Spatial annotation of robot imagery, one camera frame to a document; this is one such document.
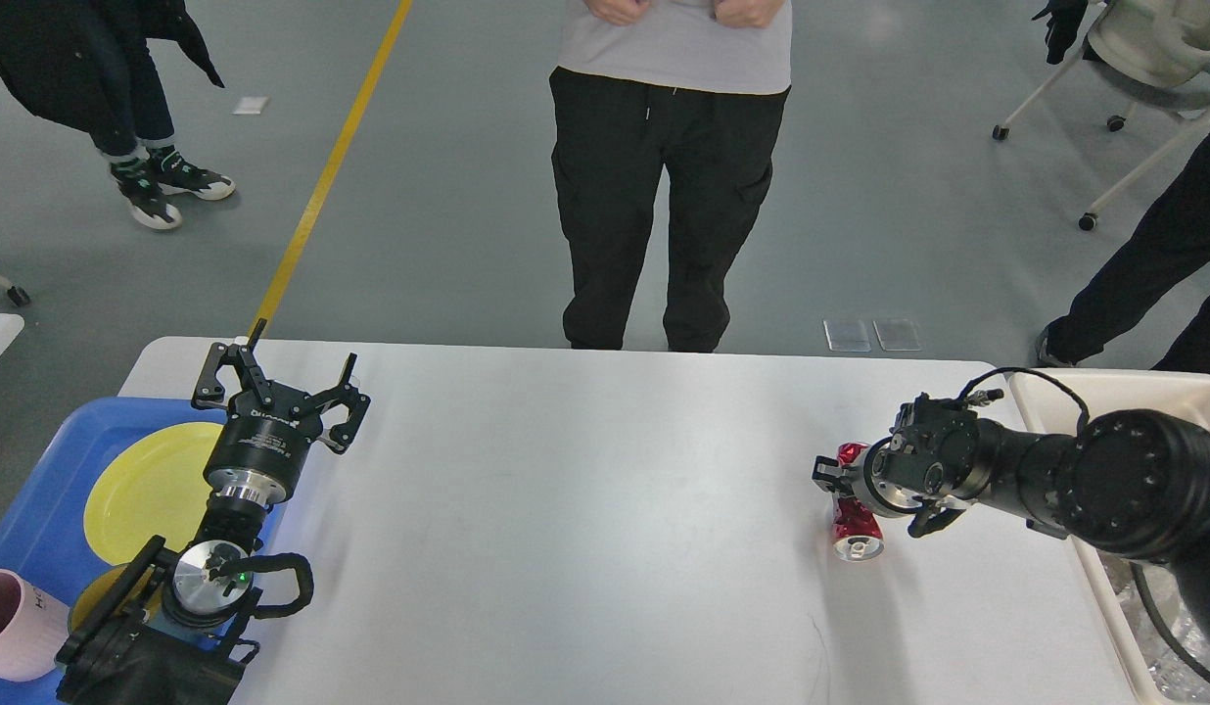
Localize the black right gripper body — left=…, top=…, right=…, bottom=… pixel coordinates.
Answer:
left=849, top=443, right=923, bottom=519

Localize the person in grey shirt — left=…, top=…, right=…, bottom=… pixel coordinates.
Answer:
left=548, top=1, right=793, bottom=353

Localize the person in dark coat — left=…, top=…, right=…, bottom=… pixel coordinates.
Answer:
left=0, top=1, right=235, bottom=231

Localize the floor outlet cover left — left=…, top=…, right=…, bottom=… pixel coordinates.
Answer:
left=822, top=318, right=872, bottom=353

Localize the blue plastic tray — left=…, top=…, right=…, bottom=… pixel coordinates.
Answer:
left=0, top=398, right=226, bottom=704

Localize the white office chair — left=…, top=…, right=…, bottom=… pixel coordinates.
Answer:
left=993, top=1, right=1210, bottom=231

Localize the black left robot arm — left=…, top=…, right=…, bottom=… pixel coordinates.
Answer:
left=56, top=320, right=371, bottom=704

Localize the floor outlet cover right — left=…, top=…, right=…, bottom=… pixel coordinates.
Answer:
left=872, top=318, right=923, bottom=353

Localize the beige plastic bin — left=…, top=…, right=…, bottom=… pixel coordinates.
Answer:
left=1008, top=368, right=1210, bottom=705

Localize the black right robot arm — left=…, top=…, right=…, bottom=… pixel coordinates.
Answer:
left=812, top=378, right=1210, bottom=683

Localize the crushed red soda can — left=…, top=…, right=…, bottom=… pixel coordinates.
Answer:
left=832, top=489, right=885, bottom=562

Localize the pink ribbed mug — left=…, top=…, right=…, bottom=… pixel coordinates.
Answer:
left=0, top=570, right=70, bottom=682

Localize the person in grey sneakers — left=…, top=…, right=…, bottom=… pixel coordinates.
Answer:
left=1035, top=132, right=1210, bottom=366

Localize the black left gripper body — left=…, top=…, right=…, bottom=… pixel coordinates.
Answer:
left=203, top=385, right=323, bottom=507

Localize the yellow plastic plate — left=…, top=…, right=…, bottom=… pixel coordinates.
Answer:
left=83, top=421, right=223, bottom=565

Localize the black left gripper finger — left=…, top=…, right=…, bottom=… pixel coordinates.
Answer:
left=191, top=318, right=269, bottom=412
left=289, top=353, right=371, bottom=455

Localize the floor outlet cover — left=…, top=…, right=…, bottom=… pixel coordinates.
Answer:
left=822, top=318, right=872, bottom=353
left=872, top=318, right=923, bottom=353

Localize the seated person in black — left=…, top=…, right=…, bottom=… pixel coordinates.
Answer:
left=1031, top=1, right=1096, bottom=67

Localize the foil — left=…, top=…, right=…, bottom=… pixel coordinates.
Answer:
left=1100, top=554, right=1210, bottom=703

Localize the chair caster at left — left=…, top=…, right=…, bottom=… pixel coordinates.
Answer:
left=0, top=273, right=31, bottom=307

